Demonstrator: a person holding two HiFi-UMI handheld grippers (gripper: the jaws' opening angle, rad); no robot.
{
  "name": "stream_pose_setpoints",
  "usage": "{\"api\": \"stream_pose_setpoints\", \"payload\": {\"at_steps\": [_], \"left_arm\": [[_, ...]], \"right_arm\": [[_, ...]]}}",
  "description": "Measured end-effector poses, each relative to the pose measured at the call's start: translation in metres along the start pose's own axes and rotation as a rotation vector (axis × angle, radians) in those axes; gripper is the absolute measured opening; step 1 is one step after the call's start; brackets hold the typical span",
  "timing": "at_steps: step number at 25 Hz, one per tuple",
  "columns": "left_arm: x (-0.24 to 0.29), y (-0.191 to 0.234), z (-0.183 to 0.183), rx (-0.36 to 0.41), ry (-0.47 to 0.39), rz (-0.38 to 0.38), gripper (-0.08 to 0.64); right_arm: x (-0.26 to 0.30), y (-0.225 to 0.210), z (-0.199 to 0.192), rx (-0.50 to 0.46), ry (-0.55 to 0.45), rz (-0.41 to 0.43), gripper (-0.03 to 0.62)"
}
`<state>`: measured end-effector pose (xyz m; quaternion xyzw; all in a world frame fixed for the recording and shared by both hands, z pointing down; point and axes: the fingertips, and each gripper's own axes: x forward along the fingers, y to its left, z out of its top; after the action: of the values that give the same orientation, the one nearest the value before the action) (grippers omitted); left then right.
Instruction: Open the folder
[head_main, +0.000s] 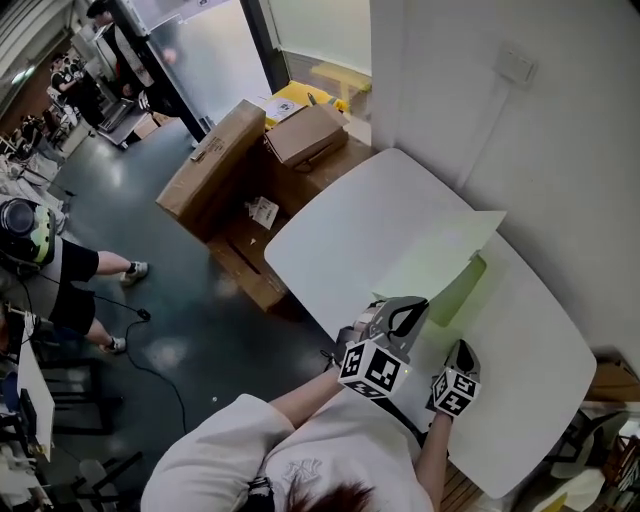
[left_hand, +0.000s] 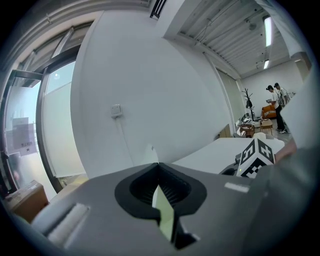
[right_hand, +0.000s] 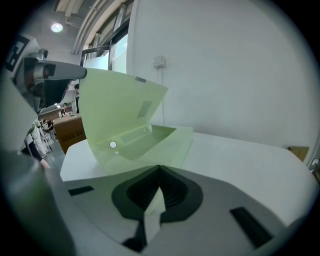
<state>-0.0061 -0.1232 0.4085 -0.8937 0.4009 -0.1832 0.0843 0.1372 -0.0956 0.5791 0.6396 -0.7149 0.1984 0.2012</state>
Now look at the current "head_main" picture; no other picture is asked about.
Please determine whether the person's right forearm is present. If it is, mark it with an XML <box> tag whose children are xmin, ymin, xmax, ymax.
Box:
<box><xmin>412</xmin><ymin>412</ymin><xmax>454</xmax><ymax>512</ymax></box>

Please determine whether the metal platform cart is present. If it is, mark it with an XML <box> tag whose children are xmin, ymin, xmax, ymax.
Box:
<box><xmin>97</xmin><ymin>97</ymin><xmax>146</xmax><ymax>149</ymax></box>

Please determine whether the white plastic chair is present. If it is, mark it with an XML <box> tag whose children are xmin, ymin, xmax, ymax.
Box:
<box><xmin>547</xmin><ymin>459</ymin><xmax>609</xmax><ymax>512</ymax></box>

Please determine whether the black metal stool frame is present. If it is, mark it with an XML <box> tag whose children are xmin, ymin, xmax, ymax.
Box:
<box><xmin>49</xmin><ymin>357</ymin><xmax>146</xmax><ymax>501</ymax></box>

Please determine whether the yellow bench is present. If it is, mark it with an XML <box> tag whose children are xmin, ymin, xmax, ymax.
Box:
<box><xmin>312</xmin><ymin>62</ymin><xmax>374</xmax><ymax>109</ymax></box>

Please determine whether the person's white sweatshirt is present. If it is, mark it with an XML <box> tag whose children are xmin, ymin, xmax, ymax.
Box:
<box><xmin>140</xmin><ymin>387</ymin><xmax>436</xmax><ymax>512</ymax></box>

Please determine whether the small brown cardboard box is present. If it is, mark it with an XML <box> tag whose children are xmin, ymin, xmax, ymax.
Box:
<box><xmin>263</xmin><ymin>102</ymin><xmax>351</xmax><ymax>169</ymax></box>

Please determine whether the leaning cardboard sheet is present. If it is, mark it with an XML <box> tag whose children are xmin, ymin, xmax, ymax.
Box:
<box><xmin>584</xmin><ymin>349</ymin><xmax>640</xmax><ymax>404</ymax></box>

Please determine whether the yellow bag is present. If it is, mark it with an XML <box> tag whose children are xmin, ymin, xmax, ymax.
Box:
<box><xmin>263</xmin><ymin>79</ymin><xmax>351</xmax><ymax>131</ymax></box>

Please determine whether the long cardboard box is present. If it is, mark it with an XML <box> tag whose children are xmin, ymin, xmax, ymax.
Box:
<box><xmin>155</xmin><ymin>98</ymin><xmax>267</xmax><ymax>241</ymax></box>

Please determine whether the white wall socket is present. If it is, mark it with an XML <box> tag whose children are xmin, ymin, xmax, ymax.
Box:
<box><xmin>492</xmin><ymin>42</ymin><xmax>539</xmax><ymax>89</ymax></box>

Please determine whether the light green folder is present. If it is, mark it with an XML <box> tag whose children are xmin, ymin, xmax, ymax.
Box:
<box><xmin>370</xmin><ymin>209</ymin><xmax>509</xmax><ymax>330</ymax></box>

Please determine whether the black strap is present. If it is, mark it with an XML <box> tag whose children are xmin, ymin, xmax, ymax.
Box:
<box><xmin>247</xmin><ymin>475</ymin><xmax>275</xmax><ymax>512</ymax></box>

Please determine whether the white wall cable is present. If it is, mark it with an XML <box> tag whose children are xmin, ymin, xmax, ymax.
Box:
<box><xmin>464</xmin><ymin>84</ymin><xmax>511</xmax><ymax>186</ymax></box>

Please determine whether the person's left forearm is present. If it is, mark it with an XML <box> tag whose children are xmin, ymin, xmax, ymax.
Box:
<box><xmin>269</xmin><ymin>367</ymin><xmax>346</xmax><ymax>431</ymax></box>

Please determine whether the white side table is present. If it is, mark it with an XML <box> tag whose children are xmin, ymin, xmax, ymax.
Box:
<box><xmin>17</xmin><ymin>327</ymin><xmax>56</xmax><ymax>464</ymax></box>

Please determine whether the wooden slatted bench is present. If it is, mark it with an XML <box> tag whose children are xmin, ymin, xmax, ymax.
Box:
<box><xmin>439</xmin><ymin>459</ymin><xmax>484</xmax><ymax>512</ymax></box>

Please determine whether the glass door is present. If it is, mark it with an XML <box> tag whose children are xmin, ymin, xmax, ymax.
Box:
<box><xmin>107</xmin><ymin>0</ymin><xmax>374</xmax><ymax>144</ymax></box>

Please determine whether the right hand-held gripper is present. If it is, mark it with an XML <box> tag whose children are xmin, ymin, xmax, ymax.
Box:
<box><xmin>427</xmin><ymin>339</ymin><xmax>483</xmax><ymax>418</ymax></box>

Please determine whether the wide flat cardboard box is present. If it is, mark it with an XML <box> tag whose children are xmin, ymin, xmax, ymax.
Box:
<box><xmin>207</xmin><ymin>139</ymin><xmax>376</xmax><ymax>314</ymax></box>

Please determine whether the grey chair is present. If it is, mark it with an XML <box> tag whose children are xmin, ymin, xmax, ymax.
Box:
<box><xmin>549</xmin><ymin>409</ymin><xmax>631</xmax><ymax>471</ymax></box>

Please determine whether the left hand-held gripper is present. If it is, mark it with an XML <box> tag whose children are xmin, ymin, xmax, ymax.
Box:
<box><xmin>337</xmin><ymin>296</ymin><xmax>431</xmax><ymax>402</ymax></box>

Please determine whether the black floor cable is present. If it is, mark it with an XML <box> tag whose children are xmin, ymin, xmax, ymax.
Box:
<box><xmin>92</xmin><ymin>292</ymin><xmax>189</xmax><ymax>436</ymax></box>

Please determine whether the white paper packet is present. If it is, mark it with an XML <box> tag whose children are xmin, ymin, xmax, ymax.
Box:
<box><xmin>244</xmin><ymin>196</ymin><xmax>280</xmax><ymax>230</ymax></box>

